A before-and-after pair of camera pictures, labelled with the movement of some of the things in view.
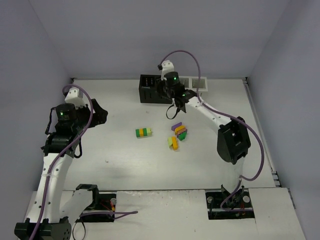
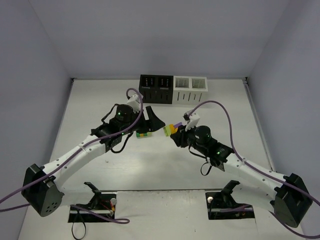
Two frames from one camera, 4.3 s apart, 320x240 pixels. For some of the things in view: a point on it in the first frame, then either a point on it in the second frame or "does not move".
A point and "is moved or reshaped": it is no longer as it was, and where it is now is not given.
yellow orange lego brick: [174, 143] is moved or reshaped
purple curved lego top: [174, 126] does not move
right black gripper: [177, 99] to [180, 135]
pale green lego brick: [170, 142] to [167, 131]
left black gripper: [93, 115] to [146, 122]
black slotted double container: [147, 90] does not move
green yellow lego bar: [143, 132] does not move
